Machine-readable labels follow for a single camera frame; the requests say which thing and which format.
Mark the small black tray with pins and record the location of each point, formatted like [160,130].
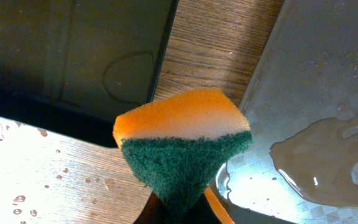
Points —
[73,66]

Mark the large brown tray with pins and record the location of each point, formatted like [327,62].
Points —
[302,106]

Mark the orange green sponge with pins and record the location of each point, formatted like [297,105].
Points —
[176,146]

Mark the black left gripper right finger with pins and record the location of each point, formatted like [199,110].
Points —
[203,213]

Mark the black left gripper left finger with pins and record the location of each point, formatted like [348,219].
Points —
[152,213]

